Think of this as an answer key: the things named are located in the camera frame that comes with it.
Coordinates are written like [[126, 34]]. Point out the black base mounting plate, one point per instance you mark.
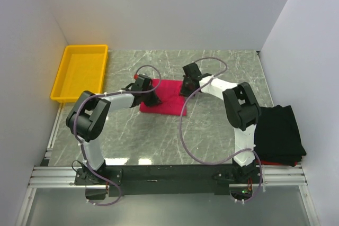
[[169, 179]]

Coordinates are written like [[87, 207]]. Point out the folded red shirt under stack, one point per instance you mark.
[[292, 164]]

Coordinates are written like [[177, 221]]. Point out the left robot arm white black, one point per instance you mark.
[[87, 119]]

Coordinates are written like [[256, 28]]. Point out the folded black t shirt stack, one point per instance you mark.
[[277, 137]]

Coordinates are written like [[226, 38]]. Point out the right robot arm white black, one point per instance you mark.
[[242, 111]]

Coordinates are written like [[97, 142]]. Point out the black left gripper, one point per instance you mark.
[[155, 100]]

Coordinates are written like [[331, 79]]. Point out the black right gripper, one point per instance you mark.
[[184, 92]]

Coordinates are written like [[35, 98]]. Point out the yellow plastic tray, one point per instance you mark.
[[82, 68]]

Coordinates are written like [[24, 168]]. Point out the red t shirt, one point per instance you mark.
[[169, 93]]

